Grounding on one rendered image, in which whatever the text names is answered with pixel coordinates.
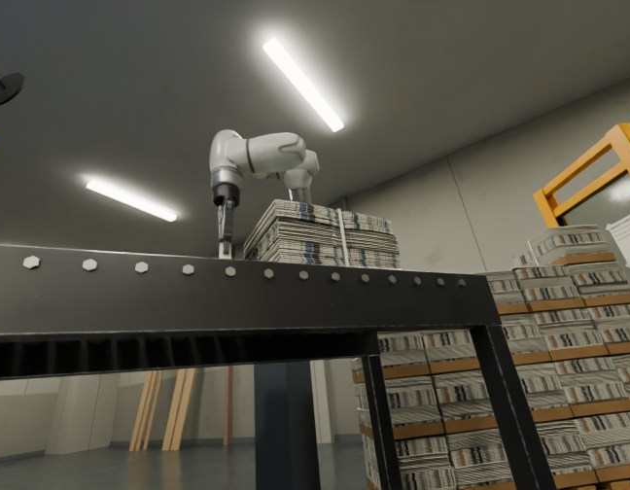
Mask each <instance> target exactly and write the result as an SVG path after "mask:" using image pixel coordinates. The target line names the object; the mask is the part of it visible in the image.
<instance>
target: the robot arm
mask: <svg viewBox="0 0 630 490"><path fill-rule="evenodd" d="M209 162H210V169H211V173H212V174H211V191H212V193H213V203H214V204H215V205H216V206H217V207H219V208H220V210H219V214H218V216H219V247H220V251H219V259H231V247H232V244H231V243H230V242H231V239H232V228H233V212H234V208H235V207H237V206H238V205H239V203H240V195H241V191H242V180H243V177H245V176H247V175H251V176H252V177H253V178H254V179H256V180H260V181H263V180H267V181H279V180H284V183H285V185H286V187H287V188H288V189H289V191H290V197H291V201H296V202H303V203H308V204H312V201H311V194H310V189H309V186H310V185H311V182H312V176H315V175H316V174H317V173H318V171H319V163H318V159H317V156H316V153H314V152H311V151H308V150H306V148H305V143H304V141H303V139H302V138H300V137H299V136H298V135H295V134H293V133H275V134H268V135H263V136H259V137H256V138H252V139H242V138H241V137H240V136H239V135H238V134H237V133H236V132H234V131H232V130H222V131H220V132H218V133H217V134H216V136H215V137H214V140H213V142H212V146H211V150H210V160H209Z"/></svg>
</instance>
